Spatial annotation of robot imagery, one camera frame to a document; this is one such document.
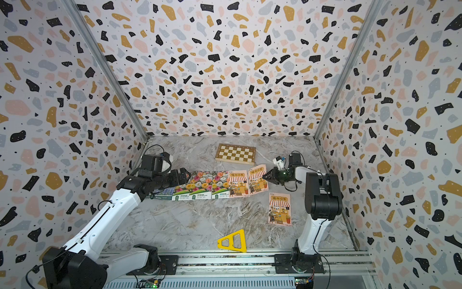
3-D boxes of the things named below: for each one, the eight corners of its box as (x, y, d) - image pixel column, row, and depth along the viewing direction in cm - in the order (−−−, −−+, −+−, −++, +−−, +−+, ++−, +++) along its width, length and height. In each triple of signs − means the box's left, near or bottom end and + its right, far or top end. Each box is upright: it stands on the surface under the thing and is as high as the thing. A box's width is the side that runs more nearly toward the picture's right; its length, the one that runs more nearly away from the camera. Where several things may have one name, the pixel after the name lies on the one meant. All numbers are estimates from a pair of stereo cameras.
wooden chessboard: (215, 160, 112) (215, 156, 109) (219, 146, 120) (219, 143, 117) (254, 165, 110) (255, 161, 107) (256, 150, 118) (256, 147, 115)
